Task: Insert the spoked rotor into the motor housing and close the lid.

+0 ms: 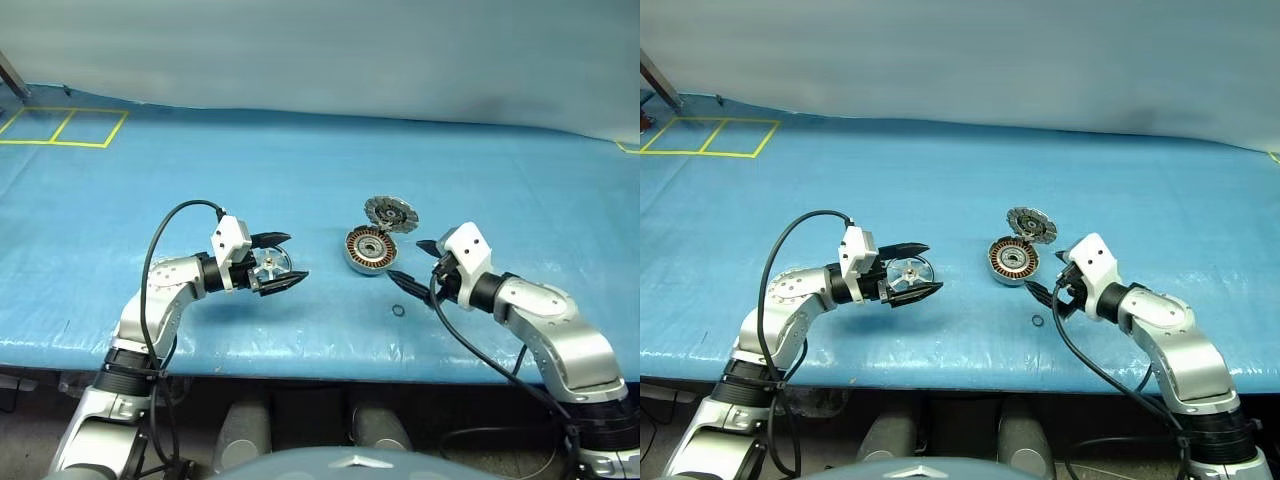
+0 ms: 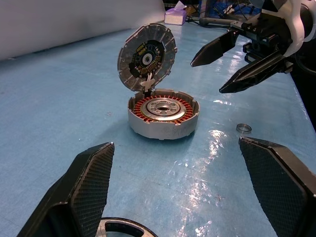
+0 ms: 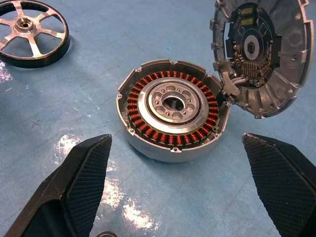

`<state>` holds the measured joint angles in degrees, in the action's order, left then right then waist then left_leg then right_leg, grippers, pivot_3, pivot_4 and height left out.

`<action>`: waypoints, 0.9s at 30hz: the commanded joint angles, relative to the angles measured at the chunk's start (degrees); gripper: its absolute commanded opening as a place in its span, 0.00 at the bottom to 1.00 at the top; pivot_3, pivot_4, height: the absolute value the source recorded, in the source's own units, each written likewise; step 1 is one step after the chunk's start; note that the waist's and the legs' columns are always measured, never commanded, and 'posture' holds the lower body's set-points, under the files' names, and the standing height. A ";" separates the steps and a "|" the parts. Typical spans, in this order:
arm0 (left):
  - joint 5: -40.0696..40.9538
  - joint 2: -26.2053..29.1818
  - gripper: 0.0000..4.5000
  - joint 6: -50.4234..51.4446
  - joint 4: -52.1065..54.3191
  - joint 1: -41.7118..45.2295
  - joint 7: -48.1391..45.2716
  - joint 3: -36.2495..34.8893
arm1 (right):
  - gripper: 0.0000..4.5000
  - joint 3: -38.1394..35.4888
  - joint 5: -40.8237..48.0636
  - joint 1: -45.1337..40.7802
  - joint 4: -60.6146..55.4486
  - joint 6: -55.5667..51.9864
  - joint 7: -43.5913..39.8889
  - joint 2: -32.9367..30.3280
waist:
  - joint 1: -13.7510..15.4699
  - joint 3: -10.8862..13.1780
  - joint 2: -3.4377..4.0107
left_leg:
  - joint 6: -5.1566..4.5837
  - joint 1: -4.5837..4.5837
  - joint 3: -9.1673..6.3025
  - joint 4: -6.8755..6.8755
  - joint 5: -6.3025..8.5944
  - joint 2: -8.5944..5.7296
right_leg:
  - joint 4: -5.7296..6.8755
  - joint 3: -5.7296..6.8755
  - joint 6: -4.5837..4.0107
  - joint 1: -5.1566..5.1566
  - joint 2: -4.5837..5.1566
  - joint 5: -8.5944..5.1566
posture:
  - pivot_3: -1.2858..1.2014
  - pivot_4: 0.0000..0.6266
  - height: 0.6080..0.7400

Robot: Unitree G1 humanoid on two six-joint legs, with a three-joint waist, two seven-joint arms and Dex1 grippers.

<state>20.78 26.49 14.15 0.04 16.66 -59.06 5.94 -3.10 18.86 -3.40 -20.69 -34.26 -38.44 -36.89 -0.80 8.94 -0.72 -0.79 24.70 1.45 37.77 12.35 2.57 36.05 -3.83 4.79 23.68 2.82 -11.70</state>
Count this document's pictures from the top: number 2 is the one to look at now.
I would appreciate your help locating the round silver rotor cap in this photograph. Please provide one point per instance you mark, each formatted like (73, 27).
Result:
(128, 56)

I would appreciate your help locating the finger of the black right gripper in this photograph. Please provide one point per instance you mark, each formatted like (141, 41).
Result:
(214, 51)
(254, 74)

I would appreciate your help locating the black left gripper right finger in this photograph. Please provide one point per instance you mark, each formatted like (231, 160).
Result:
(284, 187)

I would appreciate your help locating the purple tissue box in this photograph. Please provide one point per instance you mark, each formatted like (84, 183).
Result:
(175, 18)

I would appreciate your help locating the blue storage crate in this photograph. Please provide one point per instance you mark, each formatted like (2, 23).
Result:
(222, 6)

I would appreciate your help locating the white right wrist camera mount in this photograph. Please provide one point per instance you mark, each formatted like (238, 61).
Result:
(296, 22)

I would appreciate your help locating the white backdrop board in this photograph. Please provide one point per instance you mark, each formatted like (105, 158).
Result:
(74, 22)

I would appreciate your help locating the silver motor base copper windings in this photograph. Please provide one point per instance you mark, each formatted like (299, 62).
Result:
(160, 130)

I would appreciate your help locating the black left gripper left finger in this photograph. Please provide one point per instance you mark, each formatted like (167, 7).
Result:
(84, 187)

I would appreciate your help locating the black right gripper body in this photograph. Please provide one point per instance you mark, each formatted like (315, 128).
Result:
(266, 32)

